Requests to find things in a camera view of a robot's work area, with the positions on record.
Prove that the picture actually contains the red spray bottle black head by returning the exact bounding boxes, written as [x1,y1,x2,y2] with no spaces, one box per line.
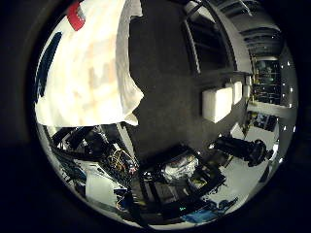
[66,1,86,32]

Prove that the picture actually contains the blue white-striped cloth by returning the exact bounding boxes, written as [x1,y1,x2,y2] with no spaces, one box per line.
[34,31,63,100]

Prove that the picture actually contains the silver crumpled foil bundle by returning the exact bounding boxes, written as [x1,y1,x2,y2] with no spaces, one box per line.
[161,154,200,183]

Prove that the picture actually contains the large white block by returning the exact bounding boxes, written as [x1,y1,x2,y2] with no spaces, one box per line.
[201,86,234,124]

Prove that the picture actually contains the black equipment cart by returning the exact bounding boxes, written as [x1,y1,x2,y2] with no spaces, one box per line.
[137,145,227,217]

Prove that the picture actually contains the white wood-print table cover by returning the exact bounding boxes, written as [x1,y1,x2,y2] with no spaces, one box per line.
[33,0,145,128]

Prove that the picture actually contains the small white block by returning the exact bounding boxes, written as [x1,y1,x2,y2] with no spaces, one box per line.
[231,81,244,105]
[242,84,252,99]

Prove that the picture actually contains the grey metal shelving rack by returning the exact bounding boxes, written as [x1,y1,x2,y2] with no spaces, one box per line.
[181,0,254,77]

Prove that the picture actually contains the electronics with yellow wires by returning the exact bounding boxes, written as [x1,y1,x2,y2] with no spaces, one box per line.
[101,147,140,187]

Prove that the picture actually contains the black camera on stand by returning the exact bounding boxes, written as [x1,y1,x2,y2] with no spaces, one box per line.
[212,135,275,168]

